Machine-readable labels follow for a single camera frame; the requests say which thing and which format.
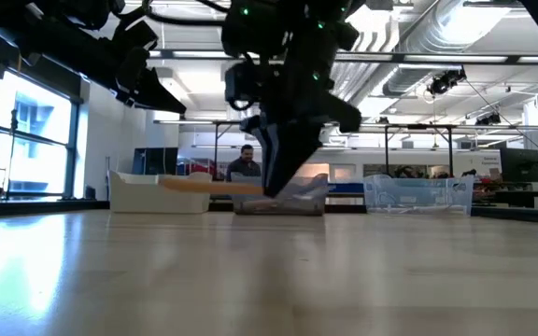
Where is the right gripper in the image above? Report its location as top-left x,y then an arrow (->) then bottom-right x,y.
240,50 -> 362,198

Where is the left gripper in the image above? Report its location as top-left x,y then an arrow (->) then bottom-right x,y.
109,18 -> 187,116

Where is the person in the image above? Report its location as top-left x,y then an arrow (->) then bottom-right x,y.
224,144 -> 262,184

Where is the grey translucent plastic bin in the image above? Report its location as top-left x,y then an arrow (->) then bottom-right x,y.
230,172 -> 331,217

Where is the white plastic bin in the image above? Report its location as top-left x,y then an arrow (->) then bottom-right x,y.
108,170 -> 213,215

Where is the large glass window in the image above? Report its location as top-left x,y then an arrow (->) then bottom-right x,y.
0,69 -> 83,201

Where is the black tripod stand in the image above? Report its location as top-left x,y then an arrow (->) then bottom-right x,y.
9,107 -> 20,197

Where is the clear plastic bin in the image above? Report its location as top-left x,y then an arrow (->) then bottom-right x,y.
363,174 -> 475,217

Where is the black ceiling spotlight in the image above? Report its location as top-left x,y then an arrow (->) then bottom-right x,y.
427,68 -> 468,97
474,111 -> 503,127

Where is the black monitor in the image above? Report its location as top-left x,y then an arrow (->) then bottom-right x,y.
500,147 -> 538,184

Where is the black background rig frame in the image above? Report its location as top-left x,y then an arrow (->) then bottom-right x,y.
383,123 -> 456,178
212,119 -> 251,178

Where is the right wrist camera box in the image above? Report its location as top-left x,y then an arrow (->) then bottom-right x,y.
224,60 -> 263,112

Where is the black aluminium table frame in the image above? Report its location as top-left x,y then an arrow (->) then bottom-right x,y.
0,198 -> 538,234

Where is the black overhead frame beam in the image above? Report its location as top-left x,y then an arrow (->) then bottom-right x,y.
147,48 -> 538,65

